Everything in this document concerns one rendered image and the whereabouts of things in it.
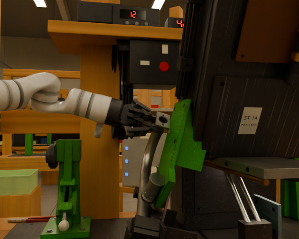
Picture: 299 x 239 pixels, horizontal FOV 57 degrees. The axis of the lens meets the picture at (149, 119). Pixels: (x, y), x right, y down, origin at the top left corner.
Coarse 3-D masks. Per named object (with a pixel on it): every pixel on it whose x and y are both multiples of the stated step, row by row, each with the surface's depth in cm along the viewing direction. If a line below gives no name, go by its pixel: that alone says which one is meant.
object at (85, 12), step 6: (78, 6) 92; (84, 6) 92; (90, 6) 92; (96, 6) 93; (102, 6) 93; (108, 6) 93; (78, 12) 92; (84, 12) 92; (90, 12) 92; (96, 12) 93; (102, 12) 93; (108, 12) 93; (78, 18) 92; (84, 18) 92; (90, 18) 92; (96, 18) 93; (102, 18) 93; (108, 18) 93
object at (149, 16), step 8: (112, 8) 92; (120, 8) 92; (128, 8) 93; (136, 8) 93; (144, 8) 94; (152, 8) 94; (112, 16) 92; (120, 16) 92; (128, 16) 92; (136, 16) 93; (144, 16) 93; (152, 16) 94; (128, 24) 92; (136, 24) 92; (144, 24) 93; (152, 24) 94
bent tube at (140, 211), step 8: (160, 112) 77; (160, 120) 78; (168, 120) 76; (168, 128) 74; (152, 136) 79; (160, 136) 79; (152, 144) 80; (144, 152) 82; (152, 152) 81; (144, 160) 80; (152, 160) 81; (144, 168) 78; (144, 176) 76; (144, 184) 74; (144, 208) 68; (144, 216) 66
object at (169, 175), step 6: (168, 168) 64; (174, 168) 64; (168, 174) 62; (174, 174) 63; (168, 180) 61; (174, 180) 61; (162, 186) 64; (168, 186) 62; (162, 192) 63; (168, 192) 63; (156, 198) 67; (162, 198) 64; (156, 204) 66; (162, 204) 66
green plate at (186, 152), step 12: (180, 108) 69; (180, 120) 66; (180, 132) 65; (192, 132) 66; (168, 144) 71; (180, 144) 66; (192, 144) 66; (168, 156) 67; (180, 156) 66; (192, 156) 66; (204, 156) 67; (192, 168) 66
